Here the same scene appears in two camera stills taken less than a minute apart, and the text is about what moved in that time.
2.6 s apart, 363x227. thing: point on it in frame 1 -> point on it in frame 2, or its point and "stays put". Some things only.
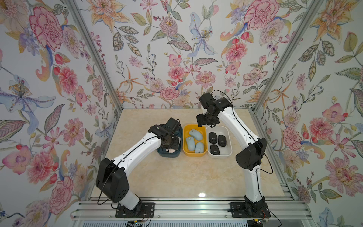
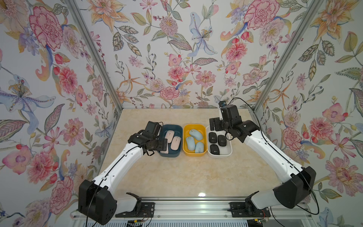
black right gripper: [201, 122] -> [217, 122]
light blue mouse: [191, 143] stays put
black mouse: [214, 150] stays put
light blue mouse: [195, 133] stays put
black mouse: [212, 137] stays put
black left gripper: [175, 144] -> [162, 144]
